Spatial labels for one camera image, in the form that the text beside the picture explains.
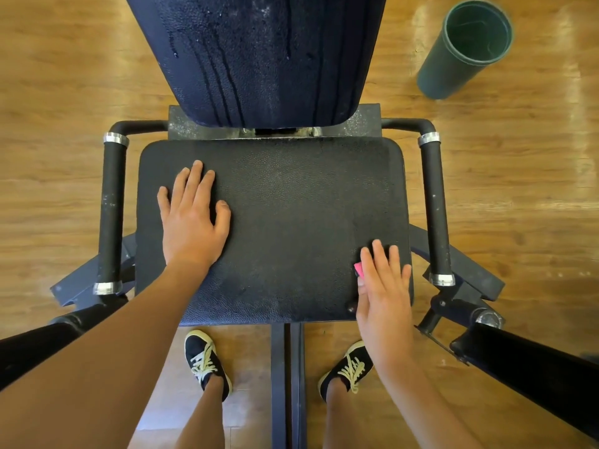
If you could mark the person's left hand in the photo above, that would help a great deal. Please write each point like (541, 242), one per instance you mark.
(192, 229)

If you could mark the person's black shoe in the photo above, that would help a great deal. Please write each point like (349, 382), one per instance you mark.
(346, 369)
(204, 360)

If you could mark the dark green plastic bucket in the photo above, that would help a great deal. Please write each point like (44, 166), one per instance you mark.
(459, 56)

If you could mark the person's leg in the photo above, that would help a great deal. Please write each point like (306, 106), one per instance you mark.
(204, 416)
(344, 421)

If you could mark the person's left leg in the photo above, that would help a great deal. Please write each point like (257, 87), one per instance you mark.
(204, 416)

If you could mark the person's left black shoe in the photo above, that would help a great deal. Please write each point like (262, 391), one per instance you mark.
(204, 360)

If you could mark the person's right forearm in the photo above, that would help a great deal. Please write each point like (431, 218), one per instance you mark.
(426, 407)

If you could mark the pink cleaning cloth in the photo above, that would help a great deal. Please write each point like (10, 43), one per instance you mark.
(357, 269)

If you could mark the person's right black shoe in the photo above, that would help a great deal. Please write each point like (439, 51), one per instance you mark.
(346, 369)

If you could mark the person's right leg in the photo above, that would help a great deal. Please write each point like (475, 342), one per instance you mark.
(344, 421)

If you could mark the person's right hand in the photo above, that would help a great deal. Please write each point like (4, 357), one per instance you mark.
(386, 304)

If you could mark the person's left forearm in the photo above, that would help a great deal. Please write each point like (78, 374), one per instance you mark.
(84, 369)

